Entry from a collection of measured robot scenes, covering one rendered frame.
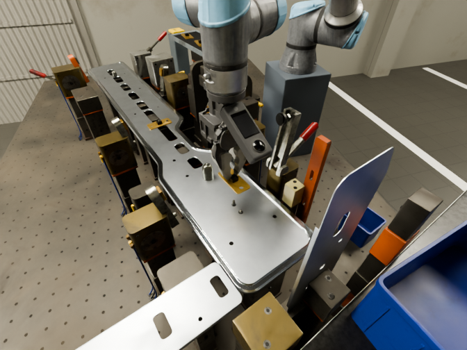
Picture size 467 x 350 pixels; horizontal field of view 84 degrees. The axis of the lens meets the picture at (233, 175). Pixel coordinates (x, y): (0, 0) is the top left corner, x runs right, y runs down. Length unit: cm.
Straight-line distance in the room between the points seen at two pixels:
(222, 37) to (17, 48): 299
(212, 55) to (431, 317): 56
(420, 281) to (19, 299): 105
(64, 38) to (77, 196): 216
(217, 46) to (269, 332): 44
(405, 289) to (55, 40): 316
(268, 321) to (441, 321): 30
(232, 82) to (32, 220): 101
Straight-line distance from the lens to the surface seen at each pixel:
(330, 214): 31
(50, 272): 108
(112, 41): 319
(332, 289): 49
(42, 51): 328
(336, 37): 104
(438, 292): 64
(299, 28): 109
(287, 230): 63
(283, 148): 64
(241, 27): 43
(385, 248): 58
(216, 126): 50
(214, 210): 66
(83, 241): 110
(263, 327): 47
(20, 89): 350
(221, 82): 45
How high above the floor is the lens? 151
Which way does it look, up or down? 43 degrees down
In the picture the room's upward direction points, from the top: straight up
